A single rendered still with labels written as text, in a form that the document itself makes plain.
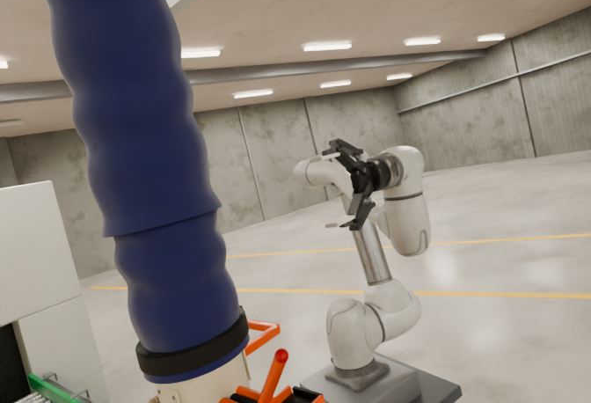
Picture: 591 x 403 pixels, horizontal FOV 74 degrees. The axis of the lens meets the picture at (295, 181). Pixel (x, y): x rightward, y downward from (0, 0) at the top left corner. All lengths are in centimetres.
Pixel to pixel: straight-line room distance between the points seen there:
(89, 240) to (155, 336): 1126
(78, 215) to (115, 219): 1123
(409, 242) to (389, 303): 56
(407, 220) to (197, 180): 54
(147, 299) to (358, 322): 88
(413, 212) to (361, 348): 66
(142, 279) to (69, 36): 45
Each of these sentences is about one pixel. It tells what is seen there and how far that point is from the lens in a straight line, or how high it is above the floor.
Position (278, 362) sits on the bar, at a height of 135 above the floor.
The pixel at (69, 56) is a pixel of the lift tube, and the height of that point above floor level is 193.
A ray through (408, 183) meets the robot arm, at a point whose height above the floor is 154.
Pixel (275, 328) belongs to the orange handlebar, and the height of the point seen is 124.
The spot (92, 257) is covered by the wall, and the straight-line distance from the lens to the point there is 1207.
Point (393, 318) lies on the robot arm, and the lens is 158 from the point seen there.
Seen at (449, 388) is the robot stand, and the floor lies 75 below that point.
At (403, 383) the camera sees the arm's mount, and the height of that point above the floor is 83.
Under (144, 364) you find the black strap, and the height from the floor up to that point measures 135.
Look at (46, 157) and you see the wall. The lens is 1212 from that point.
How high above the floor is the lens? 165
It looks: 3 degrees down
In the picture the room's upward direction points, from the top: 14 degrees counter-clockwise
